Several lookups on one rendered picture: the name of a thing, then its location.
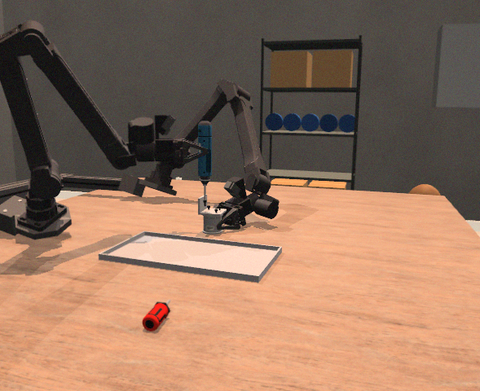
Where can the blue screwdriver barrel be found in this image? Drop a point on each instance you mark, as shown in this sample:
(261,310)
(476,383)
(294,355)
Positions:
(205,162)

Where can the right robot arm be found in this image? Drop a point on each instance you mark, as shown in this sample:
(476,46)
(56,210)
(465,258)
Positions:
(45,180)

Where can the grey cylinder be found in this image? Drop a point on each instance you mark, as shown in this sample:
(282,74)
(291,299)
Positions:
(210,224)

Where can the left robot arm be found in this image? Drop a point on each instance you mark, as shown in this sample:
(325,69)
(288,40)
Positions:
(261,204)

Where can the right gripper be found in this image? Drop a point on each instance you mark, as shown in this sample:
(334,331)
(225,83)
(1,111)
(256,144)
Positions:
(180,147)

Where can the beige metal bracket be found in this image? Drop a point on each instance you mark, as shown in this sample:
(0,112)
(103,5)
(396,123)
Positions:
(203,210)

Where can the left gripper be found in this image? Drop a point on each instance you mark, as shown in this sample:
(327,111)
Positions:
(234,216)

